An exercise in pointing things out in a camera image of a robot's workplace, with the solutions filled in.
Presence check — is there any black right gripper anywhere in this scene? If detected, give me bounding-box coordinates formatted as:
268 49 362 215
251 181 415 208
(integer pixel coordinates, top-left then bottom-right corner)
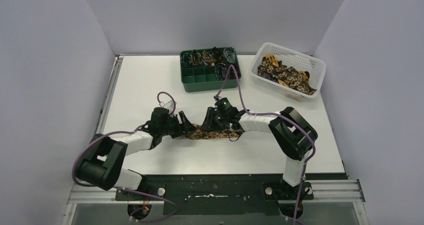
201 107 229 132

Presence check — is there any orange green patterned tie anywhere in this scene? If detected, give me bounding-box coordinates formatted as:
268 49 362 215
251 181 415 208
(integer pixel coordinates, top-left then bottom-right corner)
185 123 243 141

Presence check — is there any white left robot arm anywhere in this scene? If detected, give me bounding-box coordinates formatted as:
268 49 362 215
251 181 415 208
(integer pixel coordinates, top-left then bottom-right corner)
71 107 197 200

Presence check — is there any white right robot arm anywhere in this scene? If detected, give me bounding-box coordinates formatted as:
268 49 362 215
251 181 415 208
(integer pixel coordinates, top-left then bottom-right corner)
201 97 318 187

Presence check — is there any pile of patterned ties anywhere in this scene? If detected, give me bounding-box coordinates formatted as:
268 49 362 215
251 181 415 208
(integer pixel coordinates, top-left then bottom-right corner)
257 53 317 96

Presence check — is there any rolled dark red tie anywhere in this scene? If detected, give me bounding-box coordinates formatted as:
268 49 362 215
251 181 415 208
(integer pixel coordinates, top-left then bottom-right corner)
227 63 240 80

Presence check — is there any rolled blue red tie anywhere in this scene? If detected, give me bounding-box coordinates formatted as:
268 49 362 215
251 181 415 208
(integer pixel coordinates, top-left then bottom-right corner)
215 63 228 81

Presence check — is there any green divided organizer tray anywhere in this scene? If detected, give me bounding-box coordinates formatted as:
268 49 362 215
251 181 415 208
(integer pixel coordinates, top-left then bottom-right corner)
179 46 242 93

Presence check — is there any rolled tan patterned tie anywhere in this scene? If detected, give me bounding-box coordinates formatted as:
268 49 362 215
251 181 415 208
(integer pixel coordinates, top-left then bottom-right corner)
202 50 215 67

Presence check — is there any rolled brown patterned tie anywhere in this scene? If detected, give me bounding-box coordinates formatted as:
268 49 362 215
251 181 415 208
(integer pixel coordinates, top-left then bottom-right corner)
191 49 203 67

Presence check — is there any rolled blue striped tie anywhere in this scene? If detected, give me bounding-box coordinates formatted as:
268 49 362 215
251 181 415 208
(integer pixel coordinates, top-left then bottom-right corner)
180 52 193 69

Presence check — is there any rolled dark patterned tie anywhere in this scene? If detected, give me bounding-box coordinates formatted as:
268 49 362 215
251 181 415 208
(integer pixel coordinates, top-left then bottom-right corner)
212 46 225 64

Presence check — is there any rolled light blue tie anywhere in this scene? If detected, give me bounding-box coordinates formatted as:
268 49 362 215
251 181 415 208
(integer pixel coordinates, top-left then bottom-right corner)
223 47 237 64

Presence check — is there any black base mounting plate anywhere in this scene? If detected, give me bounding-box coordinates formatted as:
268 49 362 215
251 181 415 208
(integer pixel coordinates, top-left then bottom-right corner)
115 174 298 216

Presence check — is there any white plastic mesh basket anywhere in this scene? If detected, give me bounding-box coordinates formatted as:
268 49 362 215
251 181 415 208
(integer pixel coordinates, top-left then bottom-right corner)
249 42 327 102

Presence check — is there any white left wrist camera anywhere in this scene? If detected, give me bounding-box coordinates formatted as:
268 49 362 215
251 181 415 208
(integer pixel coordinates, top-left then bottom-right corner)
159 100 176 115

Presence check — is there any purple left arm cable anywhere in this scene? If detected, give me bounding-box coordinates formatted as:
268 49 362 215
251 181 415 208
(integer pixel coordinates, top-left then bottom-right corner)
71 91 180 224

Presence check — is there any aluminium frame rail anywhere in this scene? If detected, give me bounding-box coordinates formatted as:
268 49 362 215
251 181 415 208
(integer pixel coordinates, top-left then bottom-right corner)
61 54 124 225

